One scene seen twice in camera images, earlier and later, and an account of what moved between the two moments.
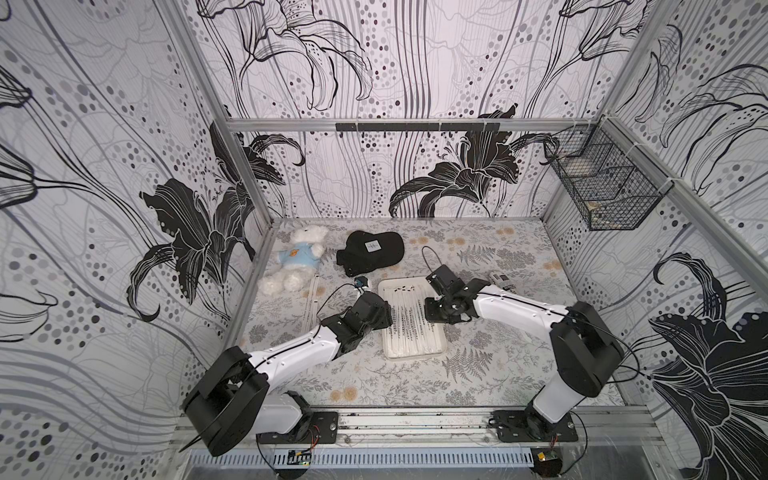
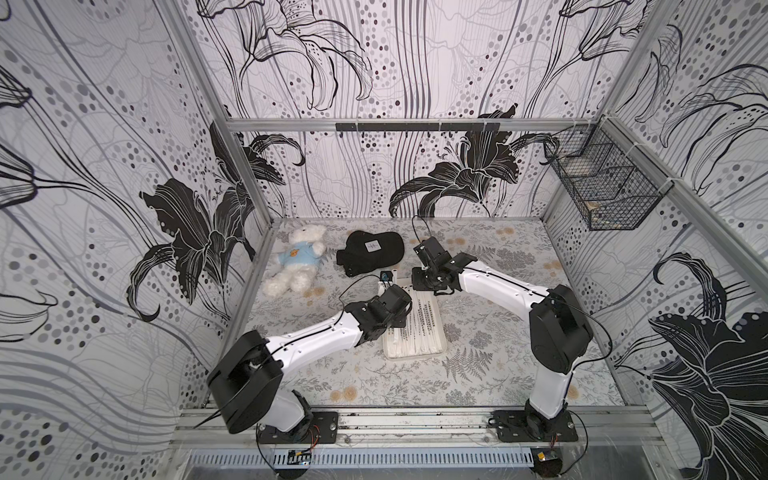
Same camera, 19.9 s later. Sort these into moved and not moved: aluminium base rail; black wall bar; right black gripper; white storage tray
Moved: right black gripper
Not moved: white storage tray; black wall bar; aluminium base rail
